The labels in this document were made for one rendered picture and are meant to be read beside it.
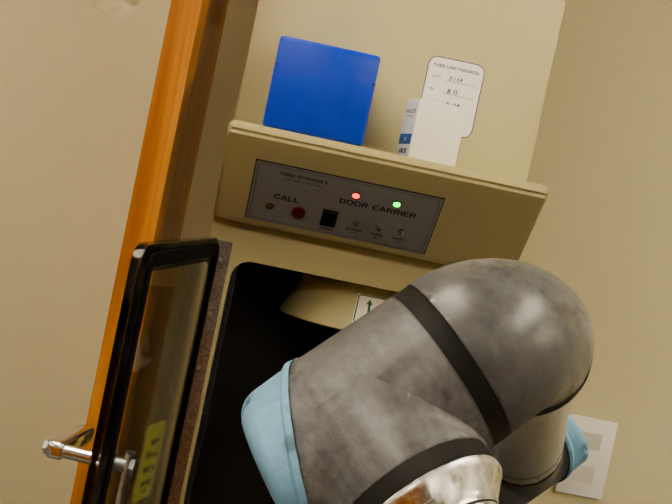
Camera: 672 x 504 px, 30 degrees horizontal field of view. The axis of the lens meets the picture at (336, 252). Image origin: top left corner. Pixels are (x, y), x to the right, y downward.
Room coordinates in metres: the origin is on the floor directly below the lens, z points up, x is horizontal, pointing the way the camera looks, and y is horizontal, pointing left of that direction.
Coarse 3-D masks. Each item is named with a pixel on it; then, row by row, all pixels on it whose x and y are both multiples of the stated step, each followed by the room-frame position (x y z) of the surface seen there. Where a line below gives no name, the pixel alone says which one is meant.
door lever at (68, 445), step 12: (72, 432) 1.09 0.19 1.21; (84, 432) 1.11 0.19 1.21; (48, 444) 1.05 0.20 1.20; (60, 444) 1.05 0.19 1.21; (72, 444) 1.07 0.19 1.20; (84, 444) 1.11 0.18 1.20; (48, 456) 1.05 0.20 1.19; (60, 456) 1.05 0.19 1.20; (72, 456) 1.05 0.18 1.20; (84, 456) 1.05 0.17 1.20
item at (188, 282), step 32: (128, 288) 1.01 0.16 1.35; (160, 288) 1.09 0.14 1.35; (192, 288) 1.22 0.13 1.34; (160, 320) 1.12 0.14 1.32; (192, 320) 1.25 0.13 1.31; (160, 352) 1.14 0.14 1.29; (160, 384) 1.17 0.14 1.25; (128, 416) 1.07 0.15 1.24; (160, 416) 1.20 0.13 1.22; (96, 448) 1.01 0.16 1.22; (128, 448) 1.09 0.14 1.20; (160, 448) 1.23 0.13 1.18; (160, 480) 1.26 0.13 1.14
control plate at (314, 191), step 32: (256, 160) 1.24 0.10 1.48; (256, 192) 1.27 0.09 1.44; (288, 192) 1.26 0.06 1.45; (320, 192) 1.26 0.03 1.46; (352, 192) 1.25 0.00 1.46; (384, 192) 1.25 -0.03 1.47; (416, 192) 1.25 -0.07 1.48; (288, 224) 1.30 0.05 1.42; (352, 224) 1.29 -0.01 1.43; (384, 224) 1.28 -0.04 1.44; (416, 224) 1.28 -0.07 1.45
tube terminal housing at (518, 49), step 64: (320, 0) 1.33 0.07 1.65; (384, 0) 1.33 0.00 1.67; (448, 0) 1.34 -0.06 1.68; (512, 0) 1.34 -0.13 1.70; (256, 64) 1.33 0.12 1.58; (384, 64) 1.34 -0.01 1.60; (512, 64) 1.34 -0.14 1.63; (384, 128) 1.34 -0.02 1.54; (512, 128) 1.35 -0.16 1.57; (256, 256) 1.33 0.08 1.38; (320, 256) 1.33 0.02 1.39; (384, 256) 1.34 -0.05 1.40; (192, 448) 1.33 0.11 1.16
